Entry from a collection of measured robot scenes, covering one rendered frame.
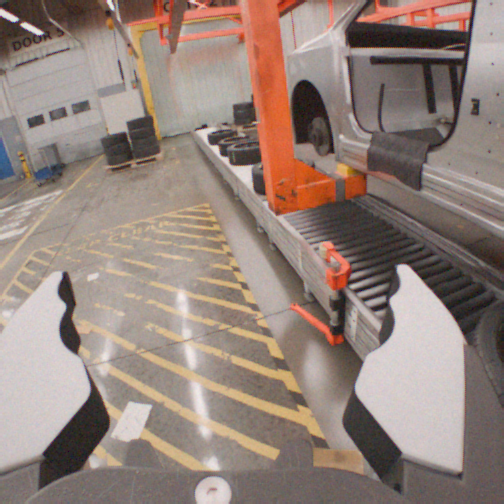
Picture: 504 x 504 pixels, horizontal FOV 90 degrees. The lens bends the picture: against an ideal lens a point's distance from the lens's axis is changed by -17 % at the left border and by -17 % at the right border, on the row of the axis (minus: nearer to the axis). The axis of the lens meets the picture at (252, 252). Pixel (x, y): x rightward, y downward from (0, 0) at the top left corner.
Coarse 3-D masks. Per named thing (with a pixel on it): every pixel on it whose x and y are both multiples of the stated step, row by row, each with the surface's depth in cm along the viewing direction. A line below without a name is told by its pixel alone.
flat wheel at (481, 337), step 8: (496, 304) 98; (488, 312) 96; (496, 312) 94; (480, 320) 94; (488, 320) 92; (496, 320) 92; (480, 328) 91; (488, 328) 89; (496, 328) 89; (472, 336) 95; (480, 336) 88; (488, 336) 87; (496, 336) 87; (472, 344) 90; (480, 344) 85; (488, 344) 84; (496, 344) 84; (480, 352) 83; (488, 352) 81; (496, 352) 81; (488, 360) 79; (496, 360) 78; (488, 368) 77; (496, 368) 76; (496, 376) 74; (496, 384) 72; (496, 392) 71
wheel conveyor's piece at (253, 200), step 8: (320, 168) 314; (240, 184) 323; (248, 184) 340; (240, 192) 335; (248, 192) 293; (248, 200) 305; (256, 200) 271; (264, 200) 291; (248, 208) 314; (256, 208) 276; (256, 216) 286
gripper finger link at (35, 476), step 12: (24, 468) 4; (36, 468) 4; (48, 468) 5; (0, 480) 4; (12, 480) 4; (24, 480) 4; (36, 480) 4; (48, 480) 5; (0, 492) 4; (12, 492) 4; (24, 492) 4; (36, 492) 4
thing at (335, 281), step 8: (320, 248) 155; (328, 248) 150; (328, 256) 151; (336, 256) 146; (344, 264) 138; (328, 272) 133; (344, 272) 131; (328, 280) 134; (336, 280) 132; (344, 280) 132; (336, 288) 134; (296, 304) 181; (304, 312) 174; (312, 320) 167; (320, 328) 161; (328, 328) 159; (328, 336) 154; (336, 336) 151
